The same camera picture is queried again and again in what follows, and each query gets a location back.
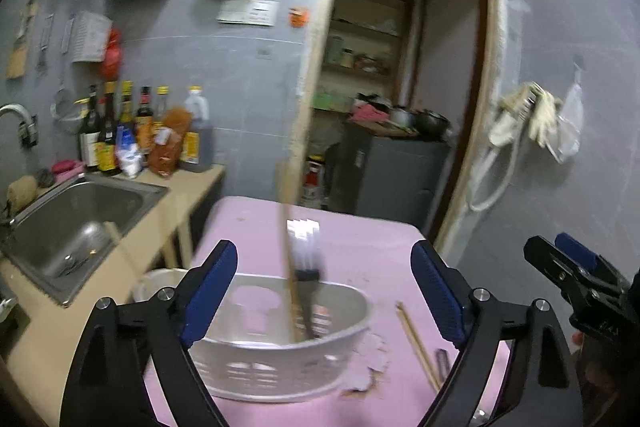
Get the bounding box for slim yellow cap bottle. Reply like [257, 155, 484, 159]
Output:
[152, 86, 170, 132]

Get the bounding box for metal strainer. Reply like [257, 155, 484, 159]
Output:
[50, 72, 84, 120]

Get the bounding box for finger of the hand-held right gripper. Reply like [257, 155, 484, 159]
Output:
[554, 232, 630, 290]
[523, 235, 598, 305]

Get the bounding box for wooden chopstick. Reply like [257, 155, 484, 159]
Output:
[395, 301, 437, 392]
[400, 304, 442, 390]
[276, 157, 302, 343]

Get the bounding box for pink floral tablecloth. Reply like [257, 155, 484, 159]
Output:
[142, 196, 516, 427]

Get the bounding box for pink cloth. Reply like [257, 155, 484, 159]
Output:
[352, 103, 391, 123]

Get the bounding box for yellow cap sauce bottle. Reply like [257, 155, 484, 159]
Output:
[119, 81, 136, 132]

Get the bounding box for cream rubber gloves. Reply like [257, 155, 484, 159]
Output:
[489, 81, 564, 151]

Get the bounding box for green box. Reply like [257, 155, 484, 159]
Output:
[312, 89, 354, 113]

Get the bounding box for white wall box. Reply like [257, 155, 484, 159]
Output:
[70, 12, 112, 64]

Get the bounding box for wooden shelf cabinet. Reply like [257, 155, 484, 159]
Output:
[312, 0, 418, 112]

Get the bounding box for silver pot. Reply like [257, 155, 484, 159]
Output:
[390, 107, 417, 128]

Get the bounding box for dark cooking pot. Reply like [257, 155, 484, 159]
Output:
[415, 108, 452, 140]

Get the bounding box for hanging metal utensil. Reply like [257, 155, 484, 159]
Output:
[37, 14, 54, 70]

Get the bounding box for white plastic utensil holder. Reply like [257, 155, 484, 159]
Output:
[132, 268, 374, 404]

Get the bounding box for metal faucet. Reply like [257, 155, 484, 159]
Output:
[0, 103, 39, 148]

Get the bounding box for red plastic bag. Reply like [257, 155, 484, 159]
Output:
[102, 29, 124, 80]

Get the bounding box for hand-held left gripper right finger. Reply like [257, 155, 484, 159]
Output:
[410, 239, 584, 427]

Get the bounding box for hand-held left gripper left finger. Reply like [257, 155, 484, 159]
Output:
[60, 239, 238, 427]

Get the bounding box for pink sponge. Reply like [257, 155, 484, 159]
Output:
[52, 160, 86, 180]

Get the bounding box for steel sink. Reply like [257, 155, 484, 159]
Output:
[9, 179, 169, 308]

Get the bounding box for wooden counter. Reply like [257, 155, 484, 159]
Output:
[0, 164, 227, 427]

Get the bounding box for large oil jug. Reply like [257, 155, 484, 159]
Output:
[181, 86, 215, 173]

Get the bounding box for white wall socket panel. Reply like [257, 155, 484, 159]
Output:
[218, 0, 280, 27]

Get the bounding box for blue white bag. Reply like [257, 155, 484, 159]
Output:
[115, 125, 144, 180]

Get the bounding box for tan loofah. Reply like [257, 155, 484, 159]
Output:
[6, 177, 39, 210]

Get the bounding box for white hose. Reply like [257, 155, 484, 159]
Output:
[466, 142, 522, 213]

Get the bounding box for metal fork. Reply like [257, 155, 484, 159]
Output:
[286, 219, 327, 340]

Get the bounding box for grey cabinet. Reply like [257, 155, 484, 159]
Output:
[329, 124, 452, 234]

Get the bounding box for wooden door frame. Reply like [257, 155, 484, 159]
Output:
[276, 0, 508, 253]

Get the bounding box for red white bottle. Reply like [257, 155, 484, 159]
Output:
[302, 154, 326, 208]

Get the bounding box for red label sauce bottle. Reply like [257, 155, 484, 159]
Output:
[136, 86, 155, 152]

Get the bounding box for wooden knife board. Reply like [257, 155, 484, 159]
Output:
[6, 4, 37, 80]

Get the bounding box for dark sauce bottle yellow label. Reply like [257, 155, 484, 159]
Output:
[97, 82, 120, 172]

